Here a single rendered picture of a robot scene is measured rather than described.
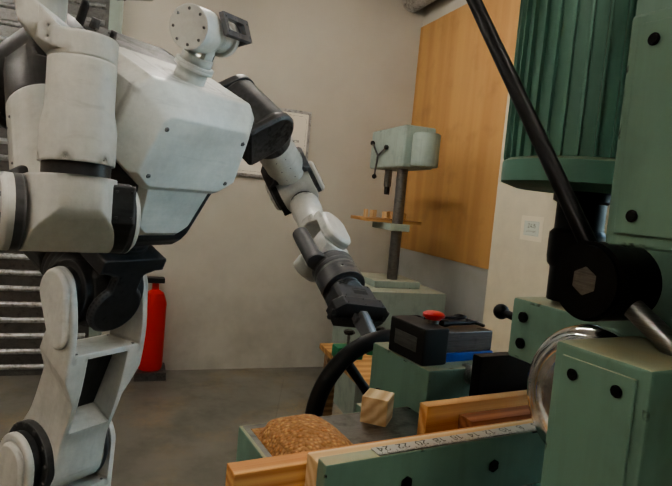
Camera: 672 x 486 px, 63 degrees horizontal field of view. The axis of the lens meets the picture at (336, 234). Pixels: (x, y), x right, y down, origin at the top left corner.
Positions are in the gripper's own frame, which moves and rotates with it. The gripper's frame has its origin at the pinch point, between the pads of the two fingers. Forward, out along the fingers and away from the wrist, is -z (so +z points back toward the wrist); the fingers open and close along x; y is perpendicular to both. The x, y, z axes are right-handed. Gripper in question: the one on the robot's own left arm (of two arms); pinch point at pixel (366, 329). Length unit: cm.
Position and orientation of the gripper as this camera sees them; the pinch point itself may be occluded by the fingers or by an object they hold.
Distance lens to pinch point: 100.5
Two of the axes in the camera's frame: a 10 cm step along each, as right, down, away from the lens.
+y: 4.4, -7.9, -4.2
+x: -8.2, -1.7, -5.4
